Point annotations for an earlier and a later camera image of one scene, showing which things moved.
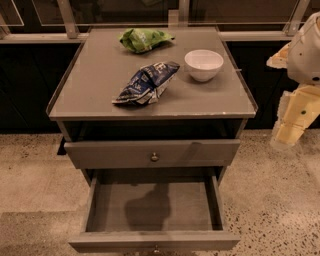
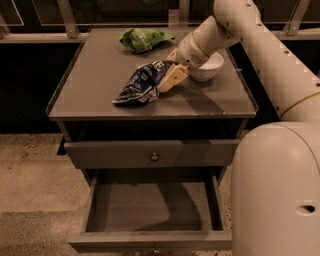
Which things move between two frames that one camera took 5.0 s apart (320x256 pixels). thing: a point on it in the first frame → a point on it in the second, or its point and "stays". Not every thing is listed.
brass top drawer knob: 154,158 stays
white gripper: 305,56 → 187,54
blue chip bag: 147,84 stays
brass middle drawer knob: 156,249 stays
